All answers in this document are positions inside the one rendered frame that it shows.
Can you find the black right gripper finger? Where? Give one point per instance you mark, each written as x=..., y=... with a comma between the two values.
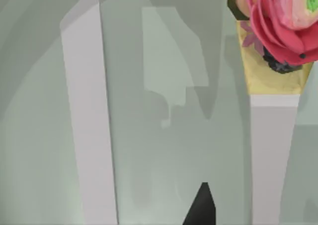
x=202, y=207

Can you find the pink flower in yellow pot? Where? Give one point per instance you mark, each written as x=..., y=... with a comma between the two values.
x=275, y=41

